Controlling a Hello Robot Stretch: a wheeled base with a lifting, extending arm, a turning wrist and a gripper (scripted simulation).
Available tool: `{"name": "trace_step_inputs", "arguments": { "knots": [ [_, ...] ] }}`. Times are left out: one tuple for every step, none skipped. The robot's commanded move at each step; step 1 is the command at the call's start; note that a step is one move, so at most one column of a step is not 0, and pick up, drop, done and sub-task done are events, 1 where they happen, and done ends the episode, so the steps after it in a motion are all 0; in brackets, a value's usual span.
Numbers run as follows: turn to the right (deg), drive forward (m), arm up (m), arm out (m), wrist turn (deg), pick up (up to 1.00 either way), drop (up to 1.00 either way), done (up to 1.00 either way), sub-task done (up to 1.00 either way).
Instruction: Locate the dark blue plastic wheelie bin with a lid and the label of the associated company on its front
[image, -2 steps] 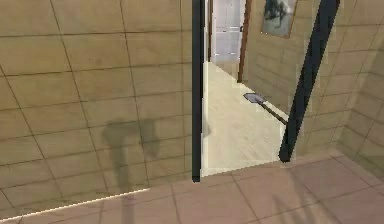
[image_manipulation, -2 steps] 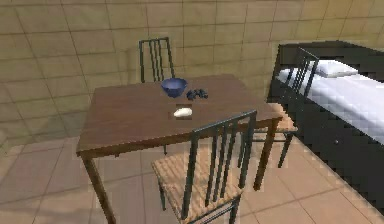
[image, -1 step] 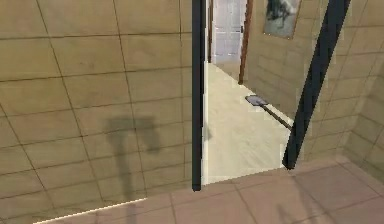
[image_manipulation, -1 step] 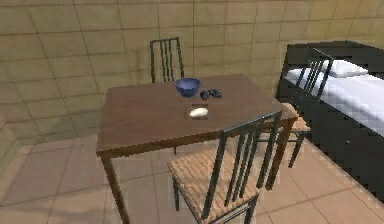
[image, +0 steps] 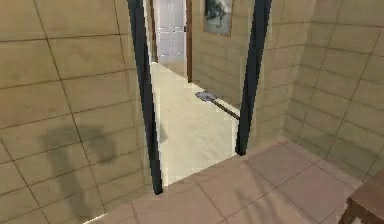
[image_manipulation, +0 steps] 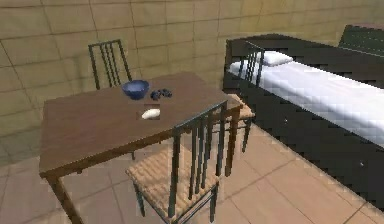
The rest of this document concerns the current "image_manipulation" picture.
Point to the white oval object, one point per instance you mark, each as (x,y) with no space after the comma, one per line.
(150,114)

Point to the dark green box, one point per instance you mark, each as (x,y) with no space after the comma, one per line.
(363,39)

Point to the dark blue lumpy object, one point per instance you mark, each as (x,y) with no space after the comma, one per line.
(160,93)

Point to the dark chair with woven seat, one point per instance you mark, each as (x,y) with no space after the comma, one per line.
(156,173)
(246,110)
(110,63)

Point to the brown wooden table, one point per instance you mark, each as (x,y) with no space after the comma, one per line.
(100,126)

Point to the blue bowl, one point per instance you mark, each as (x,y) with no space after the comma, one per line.
(135,88)

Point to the dark bed with white mattress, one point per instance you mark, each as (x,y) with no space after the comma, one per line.
(320,110)

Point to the white pillow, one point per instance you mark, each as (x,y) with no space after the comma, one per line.
(276,58)

